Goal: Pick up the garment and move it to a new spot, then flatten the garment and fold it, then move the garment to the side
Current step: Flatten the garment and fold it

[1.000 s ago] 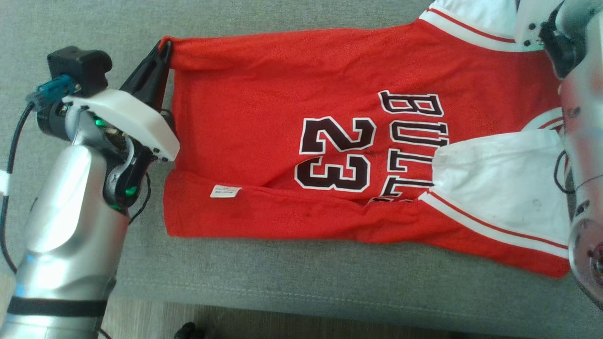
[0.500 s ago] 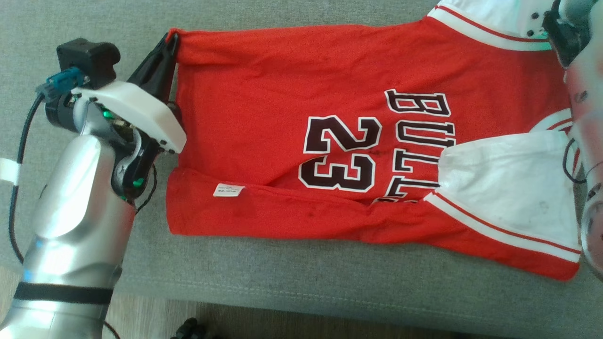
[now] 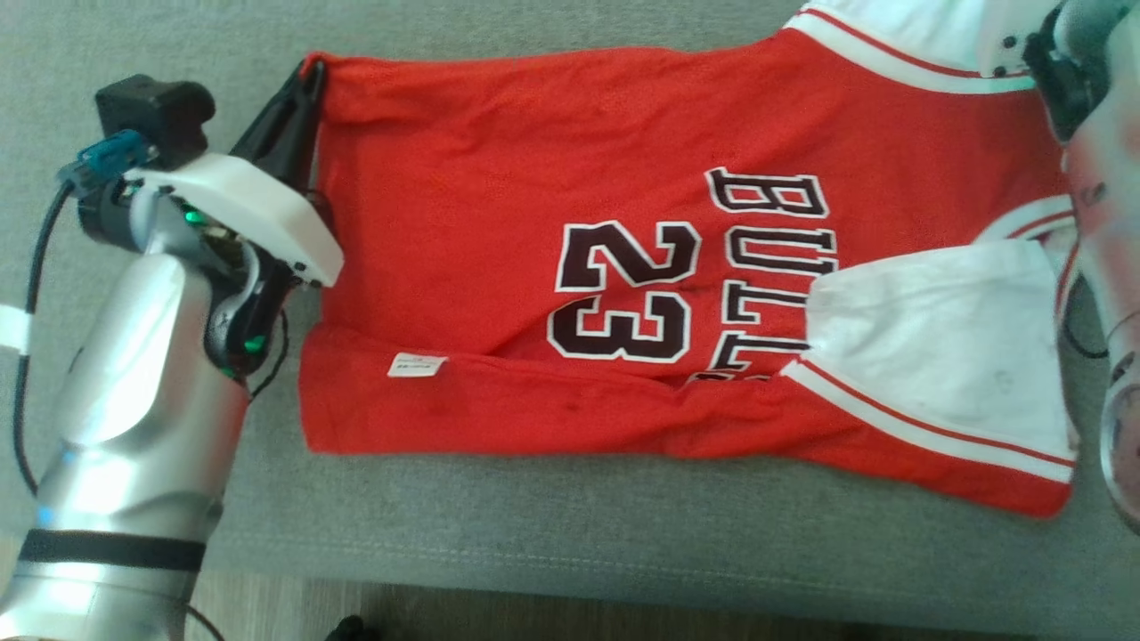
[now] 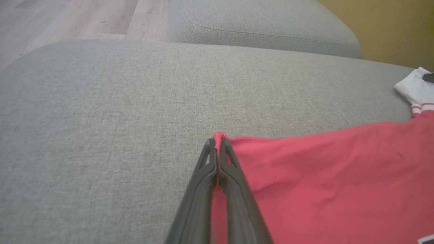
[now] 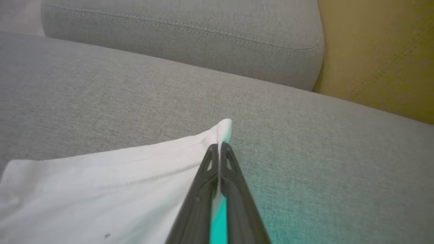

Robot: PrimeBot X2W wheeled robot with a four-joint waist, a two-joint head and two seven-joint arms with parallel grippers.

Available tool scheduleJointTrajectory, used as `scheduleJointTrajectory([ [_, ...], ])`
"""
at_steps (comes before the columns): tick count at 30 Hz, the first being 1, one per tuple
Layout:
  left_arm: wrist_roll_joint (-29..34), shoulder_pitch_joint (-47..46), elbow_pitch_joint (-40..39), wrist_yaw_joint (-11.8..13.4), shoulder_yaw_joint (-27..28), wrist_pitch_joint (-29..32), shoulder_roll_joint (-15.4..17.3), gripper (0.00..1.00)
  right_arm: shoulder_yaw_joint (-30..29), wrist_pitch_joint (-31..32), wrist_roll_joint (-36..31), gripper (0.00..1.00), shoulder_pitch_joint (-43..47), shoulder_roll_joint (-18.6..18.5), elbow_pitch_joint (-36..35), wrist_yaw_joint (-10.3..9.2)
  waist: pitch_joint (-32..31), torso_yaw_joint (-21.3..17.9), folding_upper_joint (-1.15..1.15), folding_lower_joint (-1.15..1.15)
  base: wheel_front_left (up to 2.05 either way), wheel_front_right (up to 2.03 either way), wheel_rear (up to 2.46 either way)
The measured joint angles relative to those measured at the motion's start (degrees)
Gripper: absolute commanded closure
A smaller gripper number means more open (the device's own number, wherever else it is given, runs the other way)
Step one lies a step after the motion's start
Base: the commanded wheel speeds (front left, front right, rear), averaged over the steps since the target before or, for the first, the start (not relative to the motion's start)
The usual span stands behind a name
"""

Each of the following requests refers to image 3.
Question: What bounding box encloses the black cable with teal plug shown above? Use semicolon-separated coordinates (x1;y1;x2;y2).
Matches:
12;130;159;497

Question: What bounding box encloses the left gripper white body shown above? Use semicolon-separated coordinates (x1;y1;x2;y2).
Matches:
123;151;346;288

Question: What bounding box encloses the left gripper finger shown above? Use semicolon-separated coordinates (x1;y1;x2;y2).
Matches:
229;61;314;191
304;59;327;181

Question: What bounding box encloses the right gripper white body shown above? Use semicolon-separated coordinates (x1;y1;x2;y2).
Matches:
975;0;1063;79

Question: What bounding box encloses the red Bulls 23 basketball jersey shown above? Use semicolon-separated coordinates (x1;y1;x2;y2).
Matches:
297;0;1079;521

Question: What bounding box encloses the white cable label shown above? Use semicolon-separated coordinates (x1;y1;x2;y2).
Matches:
0;304;34;354

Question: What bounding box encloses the large grey sofa seat cushion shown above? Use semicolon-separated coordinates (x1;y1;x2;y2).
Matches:
0;0;1140;641

